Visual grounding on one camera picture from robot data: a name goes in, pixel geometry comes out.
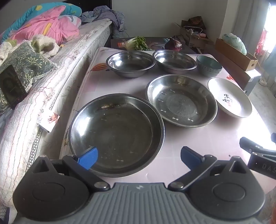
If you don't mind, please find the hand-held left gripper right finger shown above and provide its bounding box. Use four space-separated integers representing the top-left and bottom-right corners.
168 146 248 192

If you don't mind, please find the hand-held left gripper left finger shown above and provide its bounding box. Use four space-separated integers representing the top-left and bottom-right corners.
32 146 111 192

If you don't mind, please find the large stainless steel plate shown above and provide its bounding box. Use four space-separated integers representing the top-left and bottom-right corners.
68 93 165 178

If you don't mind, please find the medium stainless steel plate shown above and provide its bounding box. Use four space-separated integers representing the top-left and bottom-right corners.
145 74 218 128

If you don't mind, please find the white ceramic plate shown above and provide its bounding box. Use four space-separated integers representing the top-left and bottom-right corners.
207 78 253 118

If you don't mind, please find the teal ceramic bowl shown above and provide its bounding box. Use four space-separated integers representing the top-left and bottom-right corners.
196 55 223 77

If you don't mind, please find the stainless steel bowl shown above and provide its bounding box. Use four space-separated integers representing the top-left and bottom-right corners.
152 49 198 75
106 50 156 78

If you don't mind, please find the small white photo card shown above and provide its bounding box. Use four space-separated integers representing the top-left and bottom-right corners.
39 111 61 133

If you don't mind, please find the pink balloon print tablecloth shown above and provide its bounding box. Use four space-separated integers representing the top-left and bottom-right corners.
59 47 274 188

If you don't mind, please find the brown wooden side table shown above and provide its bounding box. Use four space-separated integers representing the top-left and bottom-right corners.
205 44 262 97

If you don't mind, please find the long brown open box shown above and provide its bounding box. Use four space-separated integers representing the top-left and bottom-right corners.
215 38 258 71

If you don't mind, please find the pale green plastic bag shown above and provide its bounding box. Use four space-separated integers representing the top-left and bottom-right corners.
222 33 247 55

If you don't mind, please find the black phone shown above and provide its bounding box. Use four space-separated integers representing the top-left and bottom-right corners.
0 65 28 109

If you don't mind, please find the white quilted mattress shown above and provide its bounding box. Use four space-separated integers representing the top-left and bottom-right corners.
0 18 112 207

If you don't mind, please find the green floral pillow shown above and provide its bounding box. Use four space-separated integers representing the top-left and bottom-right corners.
0 42 58 112

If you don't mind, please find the open cardboard box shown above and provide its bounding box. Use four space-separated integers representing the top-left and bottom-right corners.
175 20 214 49

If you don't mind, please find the dark printed flat box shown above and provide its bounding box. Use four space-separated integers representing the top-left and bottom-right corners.
111 37 201 54

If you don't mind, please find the bok choy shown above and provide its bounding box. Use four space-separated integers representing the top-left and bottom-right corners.
125 36 149 51

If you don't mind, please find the white fluffy garment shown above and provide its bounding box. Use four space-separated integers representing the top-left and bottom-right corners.
0 34 60 59

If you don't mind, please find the brown crumpled bag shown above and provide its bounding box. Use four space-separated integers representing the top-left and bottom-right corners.
188 17 205 27

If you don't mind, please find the pink and blue blanket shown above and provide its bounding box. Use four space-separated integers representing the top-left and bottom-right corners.
0 3 82 47

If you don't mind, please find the grey crumpled clothing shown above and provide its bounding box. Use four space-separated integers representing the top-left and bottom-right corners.
80 5 126 39

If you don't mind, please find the black headboard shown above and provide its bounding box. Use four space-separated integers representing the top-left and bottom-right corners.
65 0 112 13

